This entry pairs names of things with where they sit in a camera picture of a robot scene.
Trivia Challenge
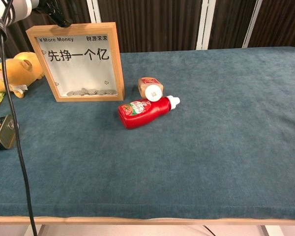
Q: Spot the white table leg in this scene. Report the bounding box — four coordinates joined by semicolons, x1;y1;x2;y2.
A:
24;224;46;236
260;225;285;236

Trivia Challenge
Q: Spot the yellow plush toy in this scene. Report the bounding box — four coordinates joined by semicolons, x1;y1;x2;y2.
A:
0;52;45;99

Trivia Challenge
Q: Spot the beige bottle white cap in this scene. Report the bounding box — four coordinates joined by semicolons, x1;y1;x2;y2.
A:
137;76;164;102

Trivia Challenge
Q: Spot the red ketchup bottle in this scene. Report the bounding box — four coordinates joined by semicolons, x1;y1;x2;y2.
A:
117;95;181;130

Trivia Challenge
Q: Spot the teal table cloth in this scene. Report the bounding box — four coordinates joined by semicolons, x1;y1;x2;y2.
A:
0;46;295;220

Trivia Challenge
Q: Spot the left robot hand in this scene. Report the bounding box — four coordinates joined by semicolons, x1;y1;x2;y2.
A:
32;0;71;28

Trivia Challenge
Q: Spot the black tin can gold lid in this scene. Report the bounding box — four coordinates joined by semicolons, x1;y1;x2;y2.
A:
0;114;20;152

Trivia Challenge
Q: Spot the black cable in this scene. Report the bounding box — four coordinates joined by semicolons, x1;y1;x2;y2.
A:
0;0;38;236

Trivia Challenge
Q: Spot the wooden frame coin bank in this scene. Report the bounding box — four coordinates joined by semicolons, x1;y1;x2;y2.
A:
26;22;125;103

